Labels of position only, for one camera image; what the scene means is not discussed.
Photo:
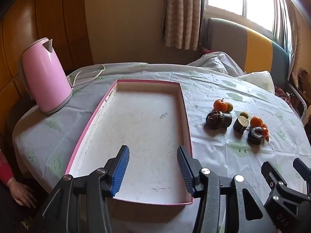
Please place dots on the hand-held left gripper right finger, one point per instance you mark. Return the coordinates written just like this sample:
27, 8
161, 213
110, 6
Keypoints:
185, 172

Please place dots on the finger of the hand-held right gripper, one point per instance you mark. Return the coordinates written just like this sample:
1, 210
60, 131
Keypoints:
302, 171
272, 174

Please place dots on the dark sugarcane piece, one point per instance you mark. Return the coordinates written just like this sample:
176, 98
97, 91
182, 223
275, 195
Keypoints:
240, 125
228, 120

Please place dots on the small yellow round fruit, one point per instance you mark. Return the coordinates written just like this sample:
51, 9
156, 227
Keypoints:
230, 107
243, 114

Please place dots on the white printed plastic tablecloth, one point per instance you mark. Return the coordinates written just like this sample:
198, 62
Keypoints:
218, 82

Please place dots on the red cherry tomato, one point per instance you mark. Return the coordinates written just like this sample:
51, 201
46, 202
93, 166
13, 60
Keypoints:
265, 131

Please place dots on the white printed plastic sheet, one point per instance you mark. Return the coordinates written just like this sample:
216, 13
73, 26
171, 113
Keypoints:
257, 77

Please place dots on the pink electric kettle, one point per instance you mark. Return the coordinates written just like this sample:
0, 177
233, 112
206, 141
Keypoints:
46, 77

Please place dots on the white plastic cover sheet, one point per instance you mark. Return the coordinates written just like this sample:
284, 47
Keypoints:
218, 60

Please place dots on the dark wrinkled passion fruit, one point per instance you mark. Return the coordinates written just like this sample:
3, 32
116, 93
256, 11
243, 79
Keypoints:
215, 121
255, 136

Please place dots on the metal bed rail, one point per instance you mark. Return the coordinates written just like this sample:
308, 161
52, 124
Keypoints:
300, 104

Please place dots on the pink shallow cardboard box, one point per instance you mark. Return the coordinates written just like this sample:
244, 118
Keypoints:
145, 131

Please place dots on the beige patterned curtain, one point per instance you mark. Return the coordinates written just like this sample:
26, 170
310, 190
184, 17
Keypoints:
182, 17

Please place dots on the beige side curtain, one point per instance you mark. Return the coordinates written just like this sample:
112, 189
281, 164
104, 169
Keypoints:
292, 41

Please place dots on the wooden wardrobe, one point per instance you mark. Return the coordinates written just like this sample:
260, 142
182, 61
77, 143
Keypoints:
48, 17

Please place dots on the another person's forearm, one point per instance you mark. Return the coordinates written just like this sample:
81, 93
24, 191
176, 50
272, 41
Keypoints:
4, 167

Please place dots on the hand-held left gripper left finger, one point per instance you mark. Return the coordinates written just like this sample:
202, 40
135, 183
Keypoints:
120, 172

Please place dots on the brown clutter pile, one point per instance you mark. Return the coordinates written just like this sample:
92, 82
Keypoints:
306, 80

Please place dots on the grey yellow blue headboard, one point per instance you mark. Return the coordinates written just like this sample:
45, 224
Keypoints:
230, 41

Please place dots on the maroon cloth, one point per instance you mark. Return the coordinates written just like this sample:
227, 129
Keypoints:
280, 92

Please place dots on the mandarin orange with stem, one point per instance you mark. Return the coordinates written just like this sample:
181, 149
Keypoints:
220, 105

